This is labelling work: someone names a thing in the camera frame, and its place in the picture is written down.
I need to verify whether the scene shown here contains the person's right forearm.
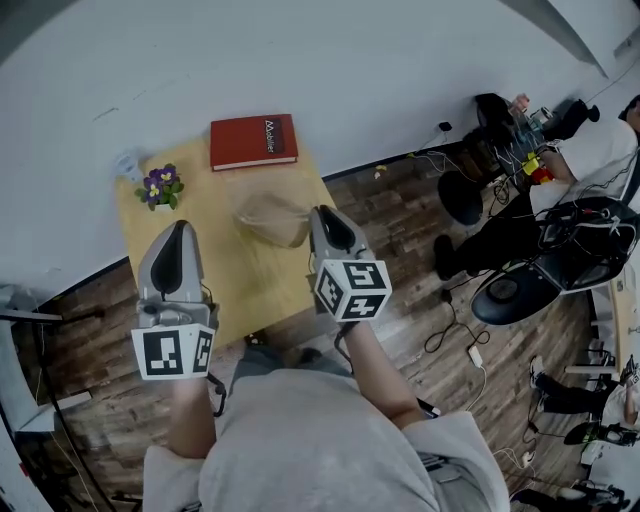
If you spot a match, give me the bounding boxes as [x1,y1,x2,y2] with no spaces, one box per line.
[338,319,427,430]

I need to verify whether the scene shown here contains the small potted purple flower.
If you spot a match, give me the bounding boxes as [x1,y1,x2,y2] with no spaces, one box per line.
[134,163,186,214]

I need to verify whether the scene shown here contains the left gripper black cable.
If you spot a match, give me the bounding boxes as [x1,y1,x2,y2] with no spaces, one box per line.
[206,371,229,419]

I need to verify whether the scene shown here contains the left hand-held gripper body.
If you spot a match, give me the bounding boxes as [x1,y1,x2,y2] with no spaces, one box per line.
[130,298,220,382]

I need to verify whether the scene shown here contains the square wooden table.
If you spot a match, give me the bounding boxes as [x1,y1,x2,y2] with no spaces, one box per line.
[114,133,335,352]

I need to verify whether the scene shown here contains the person's dark grey trousers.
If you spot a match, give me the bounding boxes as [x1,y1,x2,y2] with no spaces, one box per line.
[231,344,354,397]

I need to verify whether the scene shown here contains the person's grey shirt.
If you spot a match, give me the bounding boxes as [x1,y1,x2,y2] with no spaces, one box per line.
[143,368,512,512]

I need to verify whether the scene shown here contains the black bag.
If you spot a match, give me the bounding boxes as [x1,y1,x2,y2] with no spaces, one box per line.
[474,93,517,135]

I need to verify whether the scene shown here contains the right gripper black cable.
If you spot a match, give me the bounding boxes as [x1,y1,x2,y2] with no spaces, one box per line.
[333,321,357,377]

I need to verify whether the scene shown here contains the black round table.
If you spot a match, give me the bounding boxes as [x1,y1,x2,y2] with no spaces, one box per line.
[437,92,552,227]

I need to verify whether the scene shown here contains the person's left forearm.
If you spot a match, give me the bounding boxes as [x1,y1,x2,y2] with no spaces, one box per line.
[166,374,222,460]

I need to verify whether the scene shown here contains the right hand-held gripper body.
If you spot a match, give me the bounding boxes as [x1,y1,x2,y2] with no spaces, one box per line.
[305,242,393,325]

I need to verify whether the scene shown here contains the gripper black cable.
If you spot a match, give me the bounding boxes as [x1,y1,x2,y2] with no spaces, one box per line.
[206,371,229,419]
[333,321,357,377]

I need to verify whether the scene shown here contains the black and white shell chair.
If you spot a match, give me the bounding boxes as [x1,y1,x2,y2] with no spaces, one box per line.
[471,196,632,327]

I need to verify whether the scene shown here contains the small translucent cup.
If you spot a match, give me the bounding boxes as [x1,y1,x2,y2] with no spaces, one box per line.
[114,151,147,183]

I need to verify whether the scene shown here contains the red hardcover book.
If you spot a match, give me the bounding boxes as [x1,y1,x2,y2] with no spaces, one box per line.
[209,113,300,173]

